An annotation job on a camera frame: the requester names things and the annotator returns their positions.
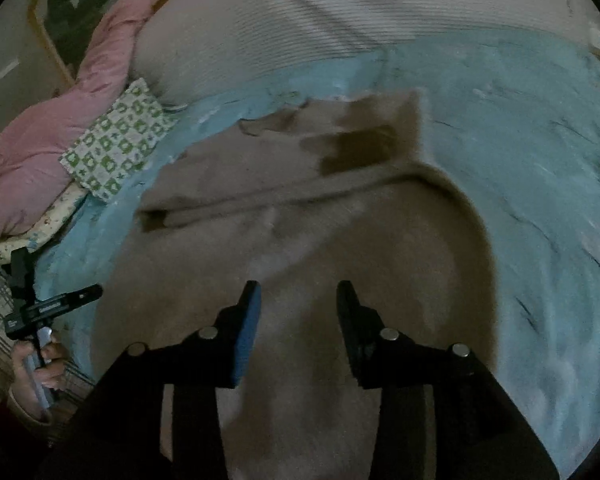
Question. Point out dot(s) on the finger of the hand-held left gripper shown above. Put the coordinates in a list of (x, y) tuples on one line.
[(72, 297)]

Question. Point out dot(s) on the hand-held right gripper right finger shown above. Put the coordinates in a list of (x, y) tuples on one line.
[(350, 320)]

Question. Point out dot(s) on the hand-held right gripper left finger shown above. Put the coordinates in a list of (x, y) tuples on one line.
[(247, 330)]

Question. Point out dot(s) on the beige fleece sweater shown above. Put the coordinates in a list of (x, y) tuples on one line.
[(305, 230)]

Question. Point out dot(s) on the person's left hand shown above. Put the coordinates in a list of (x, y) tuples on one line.
[(55, 365)]

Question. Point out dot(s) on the cream cartoon print blanket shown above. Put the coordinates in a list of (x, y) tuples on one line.
[(40, 225)]

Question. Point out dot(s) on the pink quilt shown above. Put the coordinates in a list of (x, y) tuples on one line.
[(35, 150)]

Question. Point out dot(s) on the green checkered pillow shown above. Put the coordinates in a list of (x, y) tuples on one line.
[(117, 140)]

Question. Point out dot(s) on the light blue floral bed sheet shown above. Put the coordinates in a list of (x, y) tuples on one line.
[(530, 160)]

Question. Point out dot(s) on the green wooden framed headboard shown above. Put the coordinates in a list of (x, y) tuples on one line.
[(80, 0)]

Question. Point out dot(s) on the white striped blanket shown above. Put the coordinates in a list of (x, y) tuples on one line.
[(305, 20)]

